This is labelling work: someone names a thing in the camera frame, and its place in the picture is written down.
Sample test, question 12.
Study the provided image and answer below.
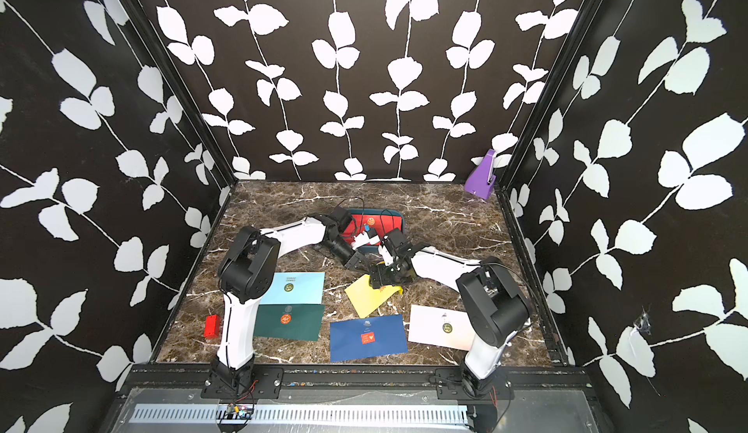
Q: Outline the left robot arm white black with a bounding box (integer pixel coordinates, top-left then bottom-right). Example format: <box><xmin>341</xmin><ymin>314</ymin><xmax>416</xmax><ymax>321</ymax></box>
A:
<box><xmin>210</xmin><ymin>207</ymin><xmax>371</xmax><ymax>392</ymax></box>

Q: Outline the dark green sealed envelope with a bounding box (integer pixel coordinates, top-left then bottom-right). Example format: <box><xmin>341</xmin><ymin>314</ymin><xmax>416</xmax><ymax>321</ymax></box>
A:
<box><xmin>254</xmin><ymin>304</ymin><xmax>325</xmax><ymax>341</ymax></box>

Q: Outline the light blue envelope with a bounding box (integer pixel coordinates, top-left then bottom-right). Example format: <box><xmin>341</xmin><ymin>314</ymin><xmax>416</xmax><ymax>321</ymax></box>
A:
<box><xmin>260</xmin><ymin>272</ymin><xmax>325</xmax><ymax>306</ymax></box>

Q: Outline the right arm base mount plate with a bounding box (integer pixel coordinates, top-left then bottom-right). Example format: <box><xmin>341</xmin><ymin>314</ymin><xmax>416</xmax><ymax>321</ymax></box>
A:
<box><xmin>429</xmin><ymin>367</ymin><xmax>514</xmax><ymax>404</ymax></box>

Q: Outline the dark blue sealed envelope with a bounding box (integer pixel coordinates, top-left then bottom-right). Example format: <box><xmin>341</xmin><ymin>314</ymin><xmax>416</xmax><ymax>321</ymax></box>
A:
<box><xmin>330</xmin><ymin>315</ymin><xmax>408</xmax><ymax>363</ymax></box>

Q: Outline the pale pink sealed envelope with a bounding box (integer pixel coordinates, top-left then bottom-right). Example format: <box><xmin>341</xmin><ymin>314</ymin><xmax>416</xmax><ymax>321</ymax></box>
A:
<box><xmin>408</xmin><ymin>304</ymin><xmax>476</xmax><ymax>351</ymax></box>

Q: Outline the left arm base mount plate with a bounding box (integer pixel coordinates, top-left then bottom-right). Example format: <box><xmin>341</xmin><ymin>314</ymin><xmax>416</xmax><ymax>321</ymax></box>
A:
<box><xmin>201</xmin><ymin>365</ymin><xmax>284</xmax><ymax>402</ymax></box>

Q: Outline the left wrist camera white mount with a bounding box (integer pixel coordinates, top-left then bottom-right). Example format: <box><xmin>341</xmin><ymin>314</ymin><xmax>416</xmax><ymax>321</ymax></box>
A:
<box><xmin>352</xmin><ymin>226</ymin><xmax>381</xmax><ymax>249</ymax></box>

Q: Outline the purple plastic stand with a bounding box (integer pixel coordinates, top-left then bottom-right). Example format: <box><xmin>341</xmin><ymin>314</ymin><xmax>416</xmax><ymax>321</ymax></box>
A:
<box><xmin>464</xmin><ymin>148</ymin><xmax>496</xmax><ymax>201</ymax></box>

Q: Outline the yellow envelope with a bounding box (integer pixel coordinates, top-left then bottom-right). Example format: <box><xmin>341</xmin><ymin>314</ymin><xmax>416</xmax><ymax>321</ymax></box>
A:
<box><xmin>345</xmin><ymin>274</ymin><xmax>403</xmax><ymax>318</ymax></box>

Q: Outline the red envelope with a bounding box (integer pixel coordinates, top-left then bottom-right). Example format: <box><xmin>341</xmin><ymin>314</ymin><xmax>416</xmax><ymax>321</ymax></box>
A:
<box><xmin>341</xmin><ymin>213</ymin><xmax>401</xmax><ymax>246</ymax></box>

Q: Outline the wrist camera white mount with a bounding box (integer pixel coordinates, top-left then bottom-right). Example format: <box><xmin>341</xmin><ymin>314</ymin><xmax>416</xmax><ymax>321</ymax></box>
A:
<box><xmin>378</xmin><ymin>244</ymin><xmax>395</xmax><ymax>265</ymax></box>
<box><xmin>352</xmin><ymin>226</ymin><xmax>381</xmax><ymax>249</ymax></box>

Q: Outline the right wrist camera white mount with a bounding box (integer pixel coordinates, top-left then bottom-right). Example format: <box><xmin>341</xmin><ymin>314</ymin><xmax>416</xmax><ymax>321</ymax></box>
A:
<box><xmin>378</xmin><ymin>244</ymin><xmax>395</xmax><ymax>265</ymax></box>

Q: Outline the small red box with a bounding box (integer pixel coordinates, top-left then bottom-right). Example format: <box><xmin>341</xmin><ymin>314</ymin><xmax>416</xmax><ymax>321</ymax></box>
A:
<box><xmin>204</xmin><ymin>315</ymin><xmax>221</xmax><ymax>341</ymax></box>

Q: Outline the small electronics board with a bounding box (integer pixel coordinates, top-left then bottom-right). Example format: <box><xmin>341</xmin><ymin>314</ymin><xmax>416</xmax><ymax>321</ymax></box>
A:
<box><xmin>216</xmin><ymin>404</ymin><xmax>255</xmax><ymax>424</ymax></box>

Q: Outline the white perforated rail strip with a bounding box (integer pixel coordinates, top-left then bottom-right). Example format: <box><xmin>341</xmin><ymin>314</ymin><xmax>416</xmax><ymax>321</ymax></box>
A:
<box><xmin>127</xmin><ymin>404</ymin><xmax>469</xmax><ymax>427</ymax></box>

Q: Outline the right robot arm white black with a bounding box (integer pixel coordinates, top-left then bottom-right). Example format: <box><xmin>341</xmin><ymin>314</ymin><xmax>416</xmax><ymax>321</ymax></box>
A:
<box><xmin>365</xmin><ymin>230</ymin><xmax>532</xmax><ymax>396</ymax></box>

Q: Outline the teal plastic storage box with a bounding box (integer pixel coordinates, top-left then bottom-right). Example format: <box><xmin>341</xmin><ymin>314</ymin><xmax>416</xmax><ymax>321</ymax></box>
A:
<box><xmin>340</xmin><ymin>208</ymin><xmax>406</xmax><ymax>247</ymax></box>

